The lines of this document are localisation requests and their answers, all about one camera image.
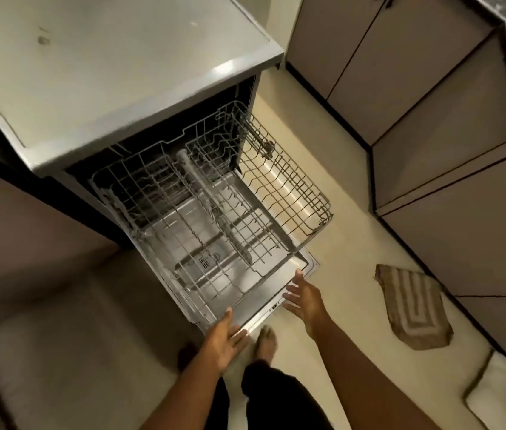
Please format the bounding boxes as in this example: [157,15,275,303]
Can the striped brown floor mat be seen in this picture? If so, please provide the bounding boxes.
[373,264,454,351]

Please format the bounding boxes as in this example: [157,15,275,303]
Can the black trousers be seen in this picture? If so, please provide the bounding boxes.
[204,360,336,430]

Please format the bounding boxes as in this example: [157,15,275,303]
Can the narrow brown cabinet door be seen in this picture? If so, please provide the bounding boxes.
[286,0,393,87]

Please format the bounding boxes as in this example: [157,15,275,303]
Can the person's right forearm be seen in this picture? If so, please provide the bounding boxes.
[309,315,444,430]

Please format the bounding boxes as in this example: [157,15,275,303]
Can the grey wire dish rack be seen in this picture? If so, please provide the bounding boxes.
[90,100,334,294]

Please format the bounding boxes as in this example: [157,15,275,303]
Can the silver dishwasher body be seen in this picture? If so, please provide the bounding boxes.
[0,0,286,265]

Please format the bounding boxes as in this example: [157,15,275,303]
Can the brown corner cabinet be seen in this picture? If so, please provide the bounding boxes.
[371,29,506,216]

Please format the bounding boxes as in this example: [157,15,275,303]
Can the open dishwasher door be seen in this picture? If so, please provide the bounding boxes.
[130,172,321,332]

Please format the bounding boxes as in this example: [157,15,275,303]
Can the brown cabinet beside dishwasher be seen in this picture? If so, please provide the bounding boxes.
[0,168,121,306]

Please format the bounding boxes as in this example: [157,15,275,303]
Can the brown drawer cabinet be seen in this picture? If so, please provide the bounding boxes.
[377,143,506,388]

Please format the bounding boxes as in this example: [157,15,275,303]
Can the person's right foot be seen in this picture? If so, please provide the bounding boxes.
[255,326,278,368]

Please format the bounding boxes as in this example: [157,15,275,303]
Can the wide brown cabinet door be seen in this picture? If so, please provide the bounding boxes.
[328,0,501,147]

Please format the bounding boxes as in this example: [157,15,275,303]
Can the person's right hand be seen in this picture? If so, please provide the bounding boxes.
[283,269,330,338]

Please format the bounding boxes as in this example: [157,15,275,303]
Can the person's left forearm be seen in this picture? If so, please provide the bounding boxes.
[140,365,221,430]

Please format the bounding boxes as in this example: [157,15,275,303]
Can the person's left hand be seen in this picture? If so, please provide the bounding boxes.
[204,307,250,377]

